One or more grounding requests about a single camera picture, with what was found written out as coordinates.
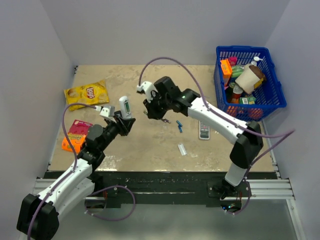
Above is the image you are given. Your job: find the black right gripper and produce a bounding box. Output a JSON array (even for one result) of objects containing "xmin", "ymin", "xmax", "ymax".
[{"xmin": 144, "ymin": 92, "xmax": 172, "ymax": 120}]

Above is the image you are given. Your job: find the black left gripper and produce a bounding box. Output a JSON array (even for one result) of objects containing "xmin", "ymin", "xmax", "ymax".
[{"xmin": 99, "ymin": 114, "xmax": 135, "ymax": 152}]

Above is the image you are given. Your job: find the white remote control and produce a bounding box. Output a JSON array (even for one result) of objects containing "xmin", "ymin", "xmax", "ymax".
[{"xmin": 119, "ymin": 96, "xmax": 132, "ymax": 119}]

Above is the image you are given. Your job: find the white battery cover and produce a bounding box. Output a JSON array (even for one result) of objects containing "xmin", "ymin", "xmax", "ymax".
[{"xmin": 178, "ymin": 143, "xmax": 187, "ymax": 156}]

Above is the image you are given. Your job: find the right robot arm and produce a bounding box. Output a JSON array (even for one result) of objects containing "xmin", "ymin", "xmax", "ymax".
[{"xmin": 136, "ymin": 76, "xmax": 264, "ymax": 197}]

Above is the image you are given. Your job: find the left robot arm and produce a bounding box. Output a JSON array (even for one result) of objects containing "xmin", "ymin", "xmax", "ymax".
[{"xmin": 16, "ymin": 111, "xmax": 136, "ymax": 240}]

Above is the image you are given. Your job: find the grey buttoned remote control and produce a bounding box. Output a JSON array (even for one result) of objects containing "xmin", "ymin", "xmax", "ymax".
[{"xmin": 198, "ymin": 121, "xmax": 210, "ymax": 141}]

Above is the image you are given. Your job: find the yellow Lays chips bag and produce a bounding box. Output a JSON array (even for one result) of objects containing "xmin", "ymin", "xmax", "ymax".
[{"xmin": 64, "ymin": 79, "xmax": 110, "ymax": 106}]

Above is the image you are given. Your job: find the orange pink candy box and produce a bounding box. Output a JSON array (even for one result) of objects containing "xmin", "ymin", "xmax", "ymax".
[{"xmin": 67, "ymin": 119, "xmax": 93, "ymax": 154}]

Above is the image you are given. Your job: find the orange box in basket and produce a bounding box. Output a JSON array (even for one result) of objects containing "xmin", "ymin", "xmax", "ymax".
[{"xmin": 220, "ymin": 59, "xmax": 233, "ymax": 87}]

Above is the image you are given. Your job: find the red can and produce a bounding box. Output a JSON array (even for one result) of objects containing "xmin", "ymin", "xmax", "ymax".
[{"xmin": 229, "ymin": 84, "xmax": 244, "ymax": 104}]

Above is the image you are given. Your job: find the green bottle in basket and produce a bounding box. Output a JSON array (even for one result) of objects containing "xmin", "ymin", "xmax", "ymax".
[{"xmin": 231, "ymin": 65, "xmax": 245, "ymax": 79}]

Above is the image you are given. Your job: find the green box in basket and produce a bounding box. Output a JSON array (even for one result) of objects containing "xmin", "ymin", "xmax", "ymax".
[{"xmin": 239, "ymin": 96, "xmax": 256, "ymax": 105}]

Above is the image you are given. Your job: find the pink box in basket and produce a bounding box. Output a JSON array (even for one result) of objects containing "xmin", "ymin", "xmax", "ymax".
[{"xmin": 228, "ymin": 56, "xmax": 238, "ymax": 67}]

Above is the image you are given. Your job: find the blue plastic basket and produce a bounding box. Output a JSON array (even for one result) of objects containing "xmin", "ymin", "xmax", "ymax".
[{"xmin": 213, "ymin": 45, "xmax": 287, "ymax": 122}]

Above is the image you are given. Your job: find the paper cup with brown lid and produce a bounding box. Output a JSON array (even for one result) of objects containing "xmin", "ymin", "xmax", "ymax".
[{"xmin": 235, "ymin": 65, "xmax": 267, "ymax": 95}]

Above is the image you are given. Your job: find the white pump bottle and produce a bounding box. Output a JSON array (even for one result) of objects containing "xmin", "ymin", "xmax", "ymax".
[{"xmin": 251, "ymin": 56, "xmax": 263, "ymax": 66}]

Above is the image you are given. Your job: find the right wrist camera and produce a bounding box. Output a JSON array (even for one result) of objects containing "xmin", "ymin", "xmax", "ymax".
[{"xmin": 136, "ymin": 81, "xmax": 158, "ymax": 103}]

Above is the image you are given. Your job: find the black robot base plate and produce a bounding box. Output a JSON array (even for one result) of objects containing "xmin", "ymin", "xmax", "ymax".
[{"xmin": 86, "ymin": 171, "xmax": 251, "ymax": 211}]

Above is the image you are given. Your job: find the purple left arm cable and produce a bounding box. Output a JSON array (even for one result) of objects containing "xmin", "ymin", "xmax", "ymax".
[{"xmin": 26, "ymin": 103, "xmax": 102, "ymax": 240}]

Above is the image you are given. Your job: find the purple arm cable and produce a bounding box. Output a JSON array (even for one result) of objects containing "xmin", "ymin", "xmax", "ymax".
[
  {"xmin": 138, "ymin": 57, "xmax": 296, "ymax": 176},
  {"xmin": 26, "ymin": 103, "xmax": 102, "ymax": 240}
]

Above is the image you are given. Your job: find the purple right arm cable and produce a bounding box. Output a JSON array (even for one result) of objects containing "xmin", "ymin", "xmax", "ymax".
[{"xmin": 138, "ymin": 57, "xmax": 296, "ymax": 176}]

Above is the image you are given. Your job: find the aluminium rail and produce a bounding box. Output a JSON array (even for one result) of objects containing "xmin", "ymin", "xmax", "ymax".
[{"xmin": 34, "ymin": 176, "xmax": 297, "ymax": 201}]

